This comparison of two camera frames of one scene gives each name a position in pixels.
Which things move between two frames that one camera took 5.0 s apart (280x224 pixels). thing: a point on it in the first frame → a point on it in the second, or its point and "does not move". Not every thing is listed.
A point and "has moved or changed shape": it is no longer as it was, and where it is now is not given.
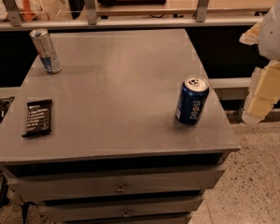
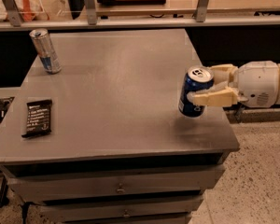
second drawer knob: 126,213 does not move
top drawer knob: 120,189 does not move
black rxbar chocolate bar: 38,119 does not move
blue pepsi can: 192,99 has moved or changed shape
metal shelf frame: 202,18 does not move
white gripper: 274,36 → 257,82
